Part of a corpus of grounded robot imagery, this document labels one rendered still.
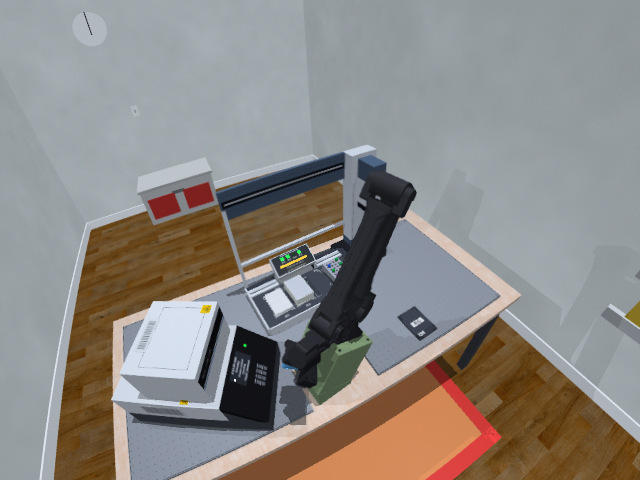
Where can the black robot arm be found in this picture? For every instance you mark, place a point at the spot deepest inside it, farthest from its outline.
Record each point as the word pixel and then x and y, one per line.
pixel 376 228

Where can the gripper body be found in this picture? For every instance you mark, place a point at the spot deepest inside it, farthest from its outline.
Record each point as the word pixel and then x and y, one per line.
pixel 288 345

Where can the white pcr plate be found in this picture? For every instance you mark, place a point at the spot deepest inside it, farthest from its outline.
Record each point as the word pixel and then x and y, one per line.
pixel 278 302

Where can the white lab instrument with black keypad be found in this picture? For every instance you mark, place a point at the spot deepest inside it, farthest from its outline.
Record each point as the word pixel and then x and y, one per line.
pixel 190 368

